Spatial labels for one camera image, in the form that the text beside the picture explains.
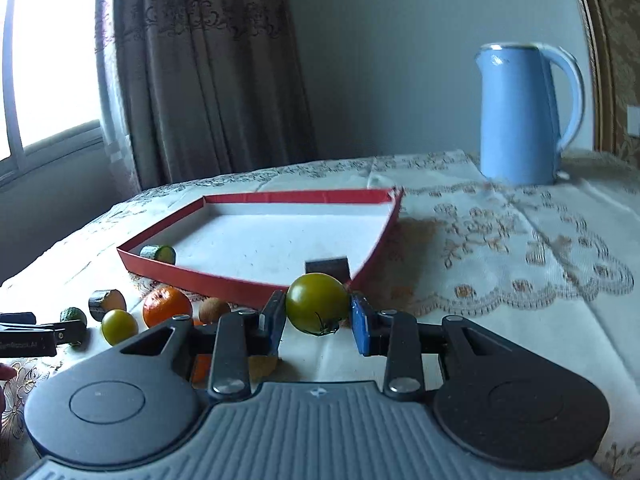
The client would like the blue electric kettle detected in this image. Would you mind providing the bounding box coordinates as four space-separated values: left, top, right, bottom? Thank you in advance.
474 42 586 187

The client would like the dark brown block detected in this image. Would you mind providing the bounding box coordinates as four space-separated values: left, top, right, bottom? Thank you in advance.
305 257 350 279

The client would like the large green tomato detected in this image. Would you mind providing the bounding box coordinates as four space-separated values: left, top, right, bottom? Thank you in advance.
285 273 351 336

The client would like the red shallow cardboard box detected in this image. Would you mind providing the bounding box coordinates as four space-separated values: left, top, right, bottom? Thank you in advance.
117 187 405 310

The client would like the window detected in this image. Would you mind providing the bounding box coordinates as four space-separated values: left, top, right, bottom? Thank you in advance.
0 0 110 192

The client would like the cut cucumber piece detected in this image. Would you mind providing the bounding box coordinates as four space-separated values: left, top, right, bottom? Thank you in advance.
60 307 88 347
139 244 177 264

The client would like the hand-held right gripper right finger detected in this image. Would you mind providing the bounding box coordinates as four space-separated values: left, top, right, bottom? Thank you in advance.
350 294 522 403

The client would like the person's left hand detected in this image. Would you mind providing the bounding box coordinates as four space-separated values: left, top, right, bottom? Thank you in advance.
0 364 16 413

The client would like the dark-skinned cut vegetable piece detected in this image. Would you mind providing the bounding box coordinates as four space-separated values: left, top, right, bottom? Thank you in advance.
88 288 127 322

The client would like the brown patterned curtain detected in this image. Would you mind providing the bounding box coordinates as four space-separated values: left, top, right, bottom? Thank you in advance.
94 0 319 197

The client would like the brown kiwi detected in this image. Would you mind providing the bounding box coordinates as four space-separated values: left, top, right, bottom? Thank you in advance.
198 297 232 323

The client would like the gold framed patterned panel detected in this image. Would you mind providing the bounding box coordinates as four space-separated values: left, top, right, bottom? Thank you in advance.
569 0 640 163

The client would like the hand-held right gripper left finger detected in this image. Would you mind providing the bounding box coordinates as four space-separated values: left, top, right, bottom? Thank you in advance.
120 290 287 402

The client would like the orange mandarin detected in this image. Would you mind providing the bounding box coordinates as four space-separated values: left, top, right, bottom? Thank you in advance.
192 353 213 390
143 286 193 328

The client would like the small green tomato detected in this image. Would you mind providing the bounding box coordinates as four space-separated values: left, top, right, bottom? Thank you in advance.
101 309 139 346

